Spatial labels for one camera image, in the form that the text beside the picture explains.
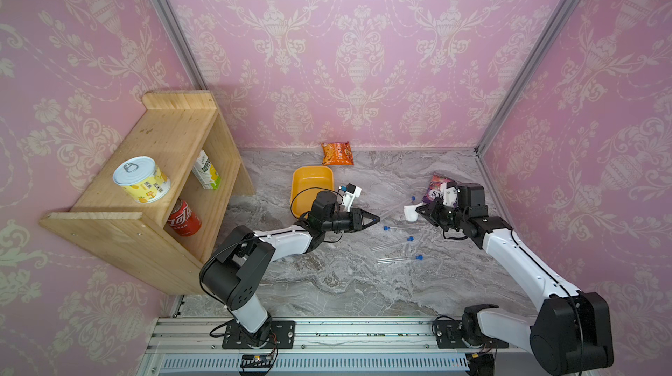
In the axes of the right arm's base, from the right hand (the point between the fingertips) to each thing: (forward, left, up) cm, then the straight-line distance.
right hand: (418, 207), depth 83 cm
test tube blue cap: (+13, -4, -14) cm, 20 cm away
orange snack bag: (+37, +25, -11) cm, 46 cm away
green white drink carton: (+6, +63, +15) cm, 65 cm away
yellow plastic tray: (+26, +39, -16) cm, 49 cm away
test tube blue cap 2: (+2, +7, -16) cm, 18 cm away
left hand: (-5, +13, +1) cm, 14 cm away
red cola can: (-9, +65, +14) cm, 67 cm away
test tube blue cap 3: (-4, +1, -15) cm, 15 cm away
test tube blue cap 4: (-11, +9, -15) cm, 21 cm away
